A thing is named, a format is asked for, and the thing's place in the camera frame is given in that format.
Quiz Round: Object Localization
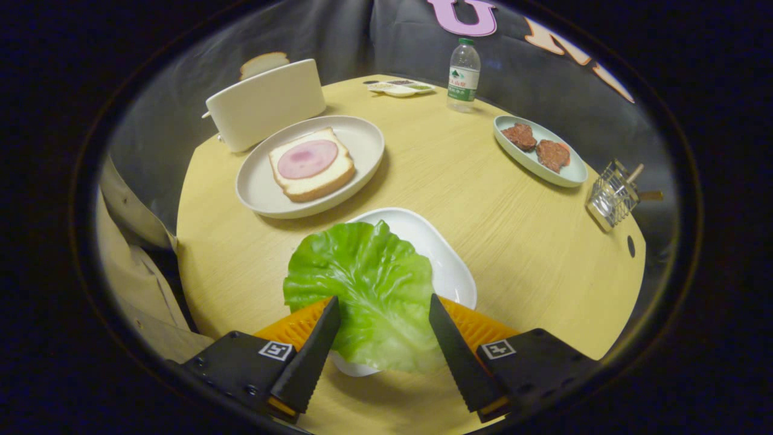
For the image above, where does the black backdrop cloth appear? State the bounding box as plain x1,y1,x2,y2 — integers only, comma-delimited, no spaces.
109,0,671,233

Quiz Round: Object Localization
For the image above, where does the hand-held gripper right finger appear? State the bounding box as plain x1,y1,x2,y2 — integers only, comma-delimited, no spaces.
429,294,601,424

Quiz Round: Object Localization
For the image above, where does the white divided condiment dish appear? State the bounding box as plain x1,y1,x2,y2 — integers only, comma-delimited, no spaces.
365,79,437,98

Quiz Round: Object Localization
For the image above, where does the round beige plate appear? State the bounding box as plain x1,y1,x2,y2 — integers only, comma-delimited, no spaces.
235,115,385,219

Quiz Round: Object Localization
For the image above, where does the green lettuce leaf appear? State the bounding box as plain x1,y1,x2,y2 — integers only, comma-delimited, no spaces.
283,220,447,374

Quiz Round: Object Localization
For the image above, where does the toasted bread slice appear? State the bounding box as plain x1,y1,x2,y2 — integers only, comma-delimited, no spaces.
240,52,290,81

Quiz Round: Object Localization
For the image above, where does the clear water bottle green cap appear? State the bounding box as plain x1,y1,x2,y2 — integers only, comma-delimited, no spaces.
447,38,482,114

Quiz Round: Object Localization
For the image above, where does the wire mesh utensil basket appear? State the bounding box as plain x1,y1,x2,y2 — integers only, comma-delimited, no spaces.
586,160,640,233

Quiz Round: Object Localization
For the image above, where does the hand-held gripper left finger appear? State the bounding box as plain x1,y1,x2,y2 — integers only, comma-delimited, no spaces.
166,296,342,424

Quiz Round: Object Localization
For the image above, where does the white toaster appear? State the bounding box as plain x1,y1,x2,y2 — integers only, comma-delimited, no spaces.
202,59,327,153

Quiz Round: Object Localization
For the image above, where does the light blue oval plate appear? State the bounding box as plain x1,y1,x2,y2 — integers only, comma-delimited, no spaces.
493,115,588,188

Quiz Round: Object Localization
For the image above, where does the brown meat patty orange edge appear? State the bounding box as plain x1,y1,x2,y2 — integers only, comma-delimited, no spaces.
536,140,571,173

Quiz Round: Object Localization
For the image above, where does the beige clothing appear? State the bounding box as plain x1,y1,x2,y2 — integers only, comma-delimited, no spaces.
97,157,215,363

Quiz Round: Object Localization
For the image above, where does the bread slice under ham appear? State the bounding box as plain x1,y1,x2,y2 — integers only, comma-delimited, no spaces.
269,127,356,203

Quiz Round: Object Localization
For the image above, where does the white squarish plate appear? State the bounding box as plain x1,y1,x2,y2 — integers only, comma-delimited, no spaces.
329,207,478,378

